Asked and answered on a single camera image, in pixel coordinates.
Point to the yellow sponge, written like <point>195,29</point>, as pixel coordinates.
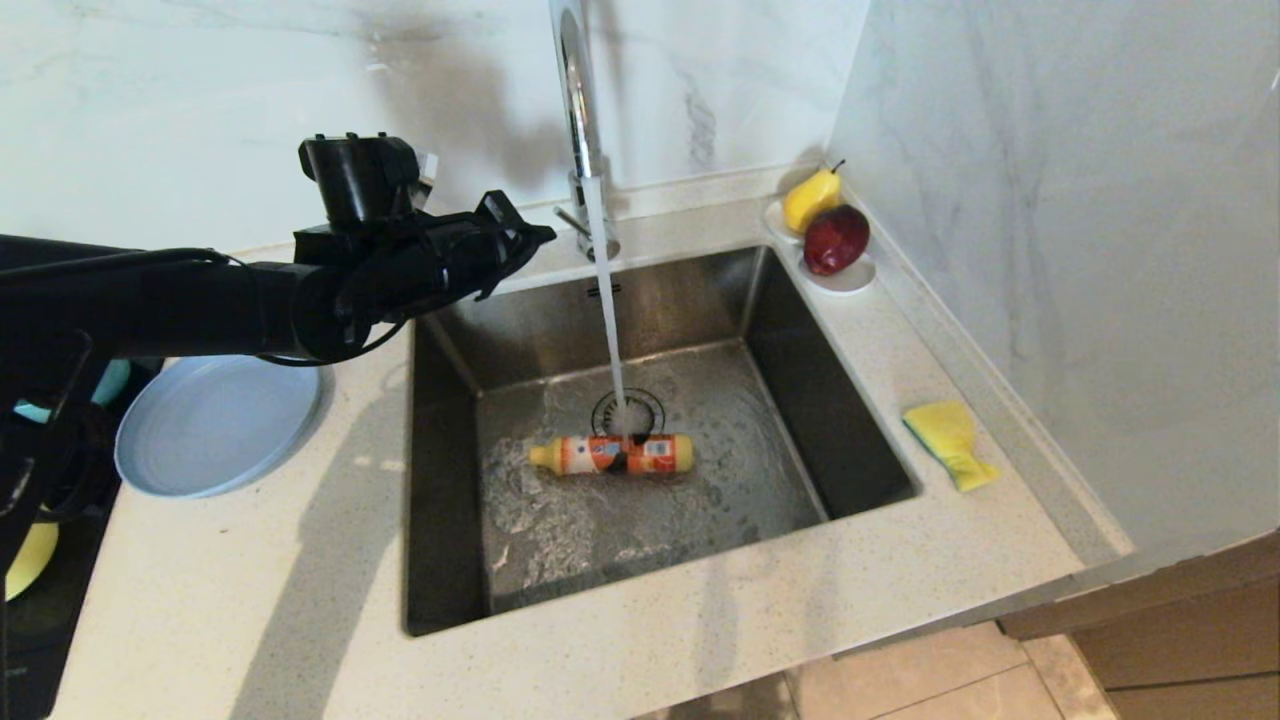
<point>945,432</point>

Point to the blue-grey plate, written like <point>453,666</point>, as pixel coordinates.
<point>215,425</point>

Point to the dark red apple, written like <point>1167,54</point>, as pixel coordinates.
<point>835,240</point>

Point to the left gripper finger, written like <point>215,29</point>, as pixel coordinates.
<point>515,222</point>
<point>505,268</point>

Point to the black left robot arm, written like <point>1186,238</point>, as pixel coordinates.
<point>120,300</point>

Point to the stainless steel sink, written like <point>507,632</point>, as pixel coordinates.
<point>800,400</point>

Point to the orange dish soap bottle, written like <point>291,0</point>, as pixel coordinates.
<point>610,455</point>

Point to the black induction cooktop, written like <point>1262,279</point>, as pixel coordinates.
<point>50,640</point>

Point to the running water stream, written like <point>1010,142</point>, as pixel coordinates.
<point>610,330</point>

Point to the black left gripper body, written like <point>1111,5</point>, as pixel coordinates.
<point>400,270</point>

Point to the light blue bowl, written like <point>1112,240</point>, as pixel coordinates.
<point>112,385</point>

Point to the wooden cabinet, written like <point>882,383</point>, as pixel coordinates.
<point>1180,640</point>

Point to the yellow pear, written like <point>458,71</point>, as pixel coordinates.
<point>808,203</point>

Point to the metal sink drain strainer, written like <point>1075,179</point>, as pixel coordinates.
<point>650,405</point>

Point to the chrome faucet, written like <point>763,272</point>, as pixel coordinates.
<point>578,100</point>

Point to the pale yellow bowl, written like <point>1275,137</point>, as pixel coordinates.
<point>32,558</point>

